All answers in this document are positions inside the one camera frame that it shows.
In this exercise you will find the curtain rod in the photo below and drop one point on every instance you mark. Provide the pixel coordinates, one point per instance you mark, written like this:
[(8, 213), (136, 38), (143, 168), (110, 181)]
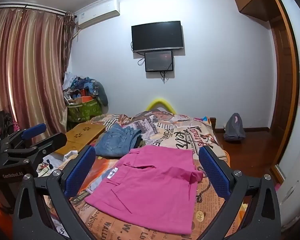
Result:
[(40, 8)]

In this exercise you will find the grey backpack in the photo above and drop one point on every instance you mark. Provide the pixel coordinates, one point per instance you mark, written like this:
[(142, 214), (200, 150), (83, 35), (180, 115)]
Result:
[(233, 130)]

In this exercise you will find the pile of clutter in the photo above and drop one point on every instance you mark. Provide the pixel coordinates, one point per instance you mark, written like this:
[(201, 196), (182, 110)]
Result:
[(82, 85)]

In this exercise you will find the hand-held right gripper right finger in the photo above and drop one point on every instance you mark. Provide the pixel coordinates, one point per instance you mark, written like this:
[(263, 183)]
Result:
[(213, 171)]

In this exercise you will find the wooden door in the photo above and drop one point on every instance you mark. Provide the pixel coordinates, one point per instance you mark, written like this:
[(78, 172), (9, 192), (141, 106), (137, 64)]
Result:
[(280, 80)]

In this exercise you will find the white air conditioner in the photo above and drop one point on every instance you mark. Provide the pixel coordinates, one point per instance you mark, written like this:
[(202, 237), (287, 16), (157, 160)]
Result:
[(97, 15)]

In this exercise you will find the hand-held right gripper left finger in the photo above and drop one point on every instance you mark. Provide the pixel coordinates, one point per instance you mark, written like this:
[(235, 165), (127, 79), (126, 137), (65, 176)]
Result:
[(80, 171)]

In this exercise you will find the yellow hoop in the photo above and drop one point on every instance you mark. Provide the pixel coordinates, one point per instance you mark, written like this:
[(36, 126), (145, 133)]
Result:
[(160, 101)]

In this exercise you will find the small blue item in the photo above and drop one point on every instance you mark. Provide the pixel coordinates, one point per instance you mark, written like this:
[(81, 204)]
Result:
[(206, 119)]

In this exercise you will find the striped pink curtain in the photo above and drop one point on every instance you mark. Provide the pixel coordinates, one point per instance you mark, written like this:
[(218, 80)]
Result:
[(27, 67)]

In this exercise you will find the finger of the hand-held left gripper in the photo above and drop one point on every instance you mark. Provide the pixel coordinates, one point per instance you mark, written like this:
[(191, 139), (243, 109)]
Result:
[(35, 130), (52, 141)]

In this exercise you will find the wooden lap table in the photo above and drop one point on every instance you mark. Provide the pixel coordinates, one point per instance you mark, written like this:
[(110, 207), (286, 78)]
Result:
[(82, 132)]

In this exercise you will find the dark bag with pink tassel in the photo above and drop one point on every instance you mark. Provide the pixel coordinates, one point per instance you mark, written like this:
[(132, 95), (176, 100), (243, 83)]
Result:
[(7, 121)]

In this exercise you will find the wooden bed frame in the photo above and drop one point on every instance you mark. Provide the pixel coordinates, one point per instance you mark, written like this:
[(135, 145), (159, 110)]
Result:
[(213, 123)]

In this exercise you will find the pink pants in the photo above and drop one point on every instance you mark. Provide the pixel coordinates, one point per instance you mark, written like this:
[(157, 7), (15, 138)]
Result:
[(150, 192)]

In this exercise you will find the small black monitor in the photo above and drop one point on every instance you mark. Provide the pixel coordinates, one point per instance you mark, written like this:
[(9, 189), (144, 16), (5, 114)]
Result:
[(158, 61)]

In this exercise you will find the green patterned bag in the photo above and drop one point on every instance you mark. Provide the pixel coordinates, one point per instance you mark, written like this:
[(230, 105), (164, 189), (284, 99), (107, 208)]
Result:
[(85, 111)]

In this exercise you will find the wooden door frame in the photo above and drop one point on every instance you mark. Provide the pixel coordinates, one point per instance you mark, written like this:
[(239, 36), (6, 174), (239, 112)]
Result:
[(292, 67)]

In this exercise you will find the white appliance with stickers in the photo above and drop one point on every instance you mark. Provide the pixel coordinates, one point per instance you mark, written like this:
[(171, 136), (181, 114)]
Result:
[(295, 180)]

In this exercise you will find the black wall television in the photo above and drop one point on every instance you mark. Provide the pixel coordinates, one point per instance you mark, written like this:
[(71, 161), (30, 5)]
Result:
[(157, 36)]

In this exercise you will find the printed blanket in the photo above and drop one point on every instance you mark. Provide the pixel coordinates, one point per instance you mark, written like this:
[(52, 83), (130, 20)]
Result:
[(190, 140)]

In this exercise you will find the blue jeans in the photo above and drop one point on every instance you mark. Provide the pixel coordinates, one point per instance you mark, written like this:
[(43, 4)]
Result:
[(115, 142)]

